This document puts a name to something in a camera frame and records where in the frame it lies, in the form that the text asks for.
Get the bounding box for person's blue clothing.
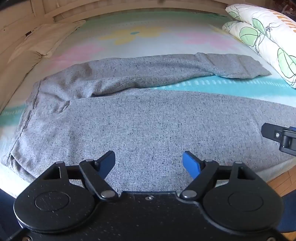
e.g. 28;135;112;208
276;191;296;234

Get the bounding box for cream pillow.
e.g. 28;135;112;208
9;20;86;63

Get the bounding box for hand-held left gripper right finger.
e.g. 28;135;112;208
180;151;264;201

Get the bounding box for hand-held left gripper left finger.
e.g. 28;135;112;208
36;151;118;201

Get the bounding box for pastel floral bed blanket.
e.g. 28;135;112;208
0;10;296;193

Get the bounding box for grey pants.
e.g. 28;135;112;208
1;52;296;193

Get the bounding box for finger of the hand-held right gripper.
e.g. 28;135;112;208
261;123;296;156

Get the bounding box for leaf-print white pillow lower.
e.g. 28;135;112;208
222;3;296;89

